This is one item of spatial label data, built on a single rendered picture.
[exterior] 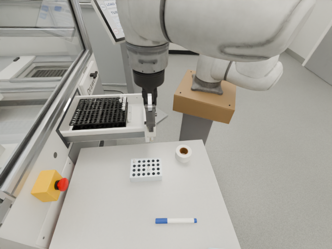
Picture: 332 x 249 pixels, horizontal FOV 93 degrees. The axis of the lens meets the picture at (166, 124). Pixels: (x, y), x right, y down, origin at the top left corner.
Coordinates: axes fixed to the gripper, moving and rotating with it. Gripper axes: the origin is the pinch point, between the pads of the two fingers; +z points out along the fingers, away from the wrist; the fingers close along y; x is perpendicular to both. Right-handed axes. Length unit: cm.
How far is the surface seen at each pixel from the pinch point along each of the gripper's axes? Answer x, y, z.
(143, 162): -3.7, 0.3, 20.4
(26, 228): -33.8, 22.5, 13.9
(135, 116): -8.0, -23.3, 16.2
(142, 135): -4.2, -9.5, 14.7
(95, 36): -68, -191, 28
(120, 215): -11.5, 18.1, 24.0
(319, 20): 320, -290, 23
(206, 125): 36, -35, 36
